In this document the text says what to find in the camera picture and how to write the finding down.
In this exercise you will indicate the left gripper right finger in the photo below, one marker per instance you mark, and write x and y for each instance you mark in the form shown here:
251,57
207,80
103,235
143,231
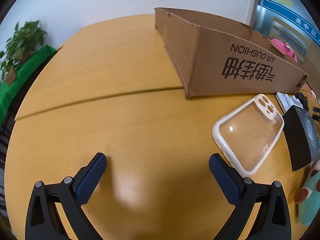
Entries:
273,218

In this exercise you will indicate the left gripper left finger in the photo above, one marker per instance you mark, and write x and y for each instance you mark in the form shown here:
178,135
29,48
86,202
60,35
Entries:
43,220

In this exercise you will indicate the teal pink plush pig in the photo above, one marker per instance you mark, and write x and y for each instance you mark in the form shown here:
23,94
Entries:
307,198

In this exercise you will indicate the clear white phone case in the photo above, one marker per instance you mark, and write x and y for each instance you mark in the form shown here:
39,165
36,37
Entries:
248,134

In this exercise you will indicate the black charger box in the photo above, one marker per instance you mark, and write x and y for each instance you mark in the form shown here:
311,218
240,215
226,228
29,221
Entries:
301,137

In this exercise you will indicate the white folding phone stand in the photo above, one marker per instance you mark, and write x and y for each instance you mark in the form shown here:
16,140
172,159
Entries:
286,102

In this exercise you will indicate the green cloth covered table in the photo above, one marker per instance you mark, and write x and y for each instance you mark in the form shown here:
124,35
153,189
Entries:
8,92

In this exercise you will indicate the pink pen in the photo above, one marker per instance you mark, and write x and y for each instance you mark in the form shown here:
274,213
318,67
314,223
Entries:
310,90

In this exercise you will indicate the pink plush bear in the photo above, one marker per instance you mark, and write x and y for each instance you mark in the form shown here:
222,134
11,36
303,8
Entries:
284,48

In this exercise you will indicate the brown cardboard box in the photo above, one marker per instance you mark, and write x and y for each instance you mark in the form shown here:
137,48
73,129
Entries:
214,55

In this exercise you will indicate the green potted plant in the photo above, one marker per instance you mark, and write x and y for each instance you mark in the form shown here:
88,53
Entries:
25,41

